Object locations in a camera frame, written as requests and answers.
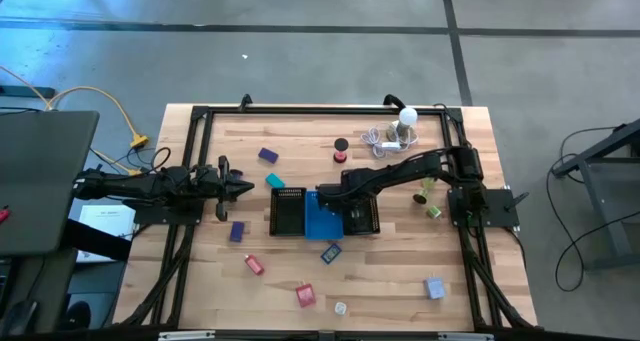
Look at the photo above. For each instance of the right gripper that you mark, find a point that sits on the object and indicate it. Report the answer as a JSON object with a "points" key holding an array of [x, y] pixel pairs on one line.
{"points": [[332, 196]]}

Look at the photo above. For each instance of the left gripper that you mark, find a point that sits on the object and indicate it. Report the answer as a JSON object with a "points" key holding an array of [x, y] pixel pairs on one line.
{"points": [[212, 183]]}

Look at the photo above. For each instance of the teal box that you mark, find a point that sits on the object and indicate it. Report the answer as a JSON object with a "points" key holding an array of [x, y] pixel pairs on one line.
{"points": [[274, 181]]}

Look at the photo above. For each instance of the purple box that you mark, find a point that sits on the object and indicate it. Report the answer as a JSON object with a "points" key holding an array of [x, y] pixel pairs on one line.
{"points": [[237, 231], [268, 155]]}

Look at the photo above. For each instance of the red sand timer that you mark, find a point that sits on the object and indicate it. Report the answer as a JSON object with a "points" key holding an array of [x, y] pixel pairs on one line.
{"points": [[341, 150]]}

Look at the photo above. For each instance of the red charger block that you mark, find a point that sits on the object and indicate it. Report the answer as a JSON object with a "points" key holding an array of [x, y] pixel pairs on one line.
{"points": [[254, 264]]}

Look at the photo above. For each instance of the green sand timer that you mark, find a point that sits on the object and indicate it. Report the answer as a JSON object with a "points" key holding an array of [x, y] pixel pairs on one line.
{"points": [[425, 191]]}

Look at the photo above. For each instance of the small green cube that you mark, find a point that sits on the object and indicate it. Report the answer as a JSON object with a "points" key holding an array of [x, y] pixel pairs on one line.
{"points": [[434, 211]]}

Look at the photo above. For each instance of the red charger with prongs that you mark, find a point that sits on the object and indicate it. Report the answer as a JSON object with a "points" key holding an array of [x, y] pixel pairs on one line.
{"points": [[305, 295]]}

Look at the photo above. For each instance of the light blue charger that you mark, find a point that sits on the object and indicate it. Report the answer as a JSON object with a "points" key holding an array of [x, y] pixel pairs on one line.
{"points": [[434, 288]]}

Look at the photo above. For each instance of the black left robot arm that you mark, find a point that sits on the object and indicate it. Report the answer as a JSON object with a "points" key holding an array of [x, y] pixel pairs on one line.
{"points": [[150, 183]]}

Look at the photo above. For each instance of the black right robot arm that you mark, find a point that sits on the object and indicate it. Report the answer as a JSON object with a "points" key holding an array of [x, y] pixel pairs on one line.
{"points": [[400, 168]]}

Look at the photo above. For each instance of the blue slotted basket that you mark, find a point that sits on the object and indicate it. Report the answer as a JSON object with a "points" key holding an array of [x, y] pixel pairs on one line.
{"points": [[320, 226]]}

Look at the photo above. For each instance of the black slotted basket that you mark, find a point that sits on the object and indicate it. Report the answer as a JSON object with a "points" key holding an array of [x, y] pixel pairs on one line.
{"points": [[287, 216], [367, 228]]}

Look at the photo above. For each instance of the blue card packet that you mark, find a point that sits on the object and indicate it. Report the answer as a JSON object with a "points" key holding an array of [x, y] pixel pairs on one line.
{"points": [[331, 253]]}

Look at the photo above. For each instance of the white light bulb lamp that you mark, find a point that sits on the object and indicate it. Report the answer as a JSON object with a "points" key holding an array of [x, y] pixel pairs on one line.
{"points": [[407, 116]]}

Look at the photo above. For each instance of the red and white charger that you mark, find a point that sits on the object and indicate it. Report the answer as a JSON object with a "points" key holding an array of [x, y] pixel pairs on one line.
{"points": [[340, 308]]}

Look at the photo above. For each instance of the white paper sheet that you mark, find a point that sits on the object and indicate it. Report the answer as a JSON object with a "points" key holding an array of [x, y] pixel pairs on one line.
{"points": [[107, 218]]}

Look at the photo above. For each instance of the dark grey flat panel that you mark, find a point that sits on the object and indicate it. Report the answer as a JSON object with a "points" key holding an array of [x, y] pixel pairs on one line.
{"points": [[45, 181]]}

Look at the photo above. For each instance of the flat black bar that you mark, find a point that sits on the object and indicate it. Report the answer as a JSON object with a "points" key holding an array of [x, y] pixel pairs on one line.
{"points": [[25, 92]]}

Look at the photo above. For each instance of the small red object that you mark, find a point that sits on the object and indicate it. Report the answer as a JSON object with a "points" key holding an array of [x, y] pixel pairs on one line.
{"points": [[3, 216]]}

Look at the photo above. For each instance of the black side table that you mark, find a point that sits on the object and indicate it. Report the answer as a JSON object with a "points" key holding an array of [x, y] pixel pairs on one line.
{"points": [[620, 206]]}

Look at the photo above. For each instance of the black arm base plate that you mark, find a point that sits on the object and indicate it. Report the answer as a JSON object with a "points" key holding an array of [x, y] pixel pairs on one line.
{"points": [[500, 206], [170, 216]]}

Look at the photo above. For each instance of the black aluminium table frame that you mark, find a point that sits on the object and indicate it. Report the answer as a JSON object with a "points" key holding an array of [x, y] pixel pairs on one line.
{"points": [[325, 110]]}

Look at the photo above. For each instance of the black frame clamp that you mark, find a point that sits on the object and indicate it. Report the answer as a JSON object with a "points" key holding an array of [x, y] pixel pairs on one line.
{"points": [[393, 101], [245, 101]]}

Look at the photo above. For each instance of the silver metal bracket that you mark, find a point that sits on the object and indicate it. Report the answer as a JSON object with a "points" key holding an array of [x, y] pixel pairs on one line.
{"points": [[465, 336], [186, 335]]}

